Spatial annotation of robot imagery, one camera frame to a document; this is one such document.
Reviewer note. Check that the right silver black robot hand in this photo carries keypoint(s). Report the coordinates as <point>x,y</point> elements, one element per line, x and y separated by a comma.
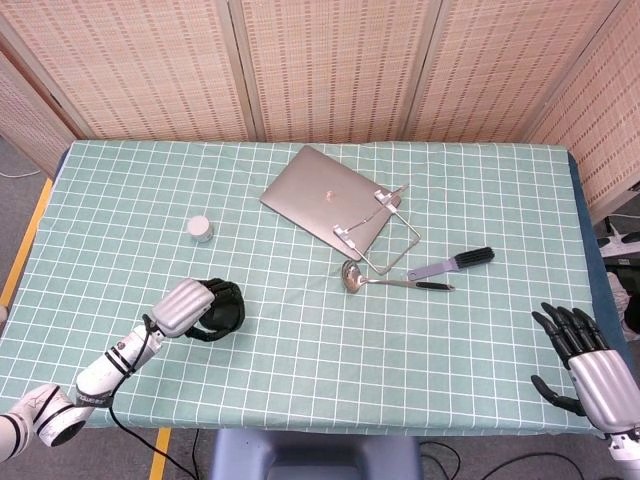
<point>602,385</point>

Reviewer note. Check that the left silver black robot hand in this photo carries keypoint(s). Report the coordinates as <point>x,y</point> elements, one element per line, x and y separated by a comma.
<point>182,307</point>

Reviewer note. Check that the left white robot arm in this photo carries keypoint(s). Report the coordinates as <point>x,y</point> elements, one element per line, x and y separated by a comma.
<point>95,380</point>

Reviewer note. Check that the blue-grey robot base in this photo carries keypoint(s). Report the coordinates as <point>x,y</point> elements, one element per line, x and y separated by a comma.
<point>315,455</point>

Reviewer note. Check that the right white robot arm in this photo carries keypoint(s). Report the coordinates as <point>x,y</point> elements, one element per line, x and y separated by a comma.
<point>625,455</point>

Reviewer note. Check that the green white checked tablecloth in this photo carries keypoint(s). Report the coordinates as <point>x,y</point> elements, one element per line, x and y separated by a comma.
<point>320,350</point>

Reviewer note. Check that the yellow floor tape strip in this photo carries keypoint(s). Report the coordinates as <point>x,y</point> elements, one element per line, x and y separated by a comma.
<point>160,455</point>
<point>25,240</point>

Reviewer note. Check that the grey closed laptop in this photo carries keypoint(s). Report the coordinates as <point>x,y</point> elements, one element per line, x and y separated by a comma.
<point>310,195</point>

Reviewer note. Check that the grey brush black bristles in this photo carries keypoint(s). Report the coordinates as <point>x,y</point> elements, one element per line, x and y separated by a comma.
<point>475,257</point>

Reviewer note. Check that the woven bamboo screen panel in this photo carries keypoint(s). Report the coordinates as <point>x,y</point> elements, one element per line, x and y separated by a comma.
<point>135,65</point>
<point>25,115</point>
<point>605,135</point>
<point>500,65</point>
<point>335,65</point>

